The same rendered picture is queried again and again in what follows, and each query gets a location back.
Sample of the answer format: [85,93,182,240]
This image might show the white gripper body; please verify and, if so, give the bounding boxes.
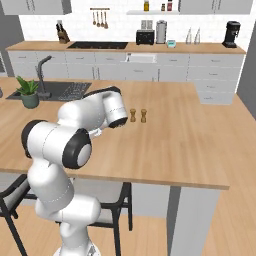
[87,128,103,139]

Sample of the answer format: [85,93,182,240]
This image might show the open white drawer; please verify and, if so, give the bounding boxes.
[124,52,158,65]

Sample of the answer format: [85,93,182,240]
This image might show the grey island counter base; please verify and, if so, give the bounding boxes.
[131,182,222,256]

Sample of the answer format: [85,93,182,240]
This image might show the dark grey sink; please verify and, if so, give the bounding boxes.
[5,81,93,102]

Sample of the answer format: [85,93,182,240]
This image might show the green potted plant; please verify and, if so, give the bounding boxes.
[15,75,41,110]

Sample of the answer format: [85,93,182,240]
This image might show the dark grey tap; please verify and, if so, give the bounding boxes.
[35,55,53,100]

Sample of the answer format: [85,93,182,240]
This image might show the black chair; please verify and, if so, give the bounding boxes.
[54,181,134,256]
[0,173,38,256]

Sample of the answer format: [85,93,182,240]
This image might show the black hob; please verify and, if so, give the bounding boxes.
[66,41,130,51]

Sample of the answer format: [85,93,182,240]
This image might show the wooden knife block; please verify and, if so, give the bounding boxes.
[55,22,71,45]

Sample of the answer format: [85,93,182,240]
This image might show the black toaster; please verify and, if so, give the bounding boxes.
[135,29,156,46]

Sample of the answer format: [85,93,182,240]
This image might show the grey lower cupboards run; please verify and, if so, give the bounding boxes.
[6,49,246,106]

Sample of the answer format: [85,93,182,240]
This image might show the grey tall cabinet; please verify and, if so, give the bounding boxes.
[0,3,25,78]

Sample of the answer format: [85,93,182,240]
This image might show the clear glass bottle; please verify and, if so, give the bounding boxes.
[193,27,202,45]
[185,27,194,45]

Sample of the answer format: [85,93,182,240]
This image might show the grey upper cupboards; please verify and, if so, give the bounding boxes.
[177,0,255,15]
[0,0,73,16]

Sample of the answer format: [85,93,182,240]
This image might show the black coffee machine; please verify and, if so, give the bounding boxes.
[221,20,242,49]

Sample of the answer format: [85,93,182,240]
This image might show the grey wall socket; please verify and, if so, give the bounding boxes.
[140,19,155,31]

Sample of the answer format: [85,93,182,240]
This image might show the white wall shelf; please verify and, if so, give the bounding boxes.
[126,9,181,16]

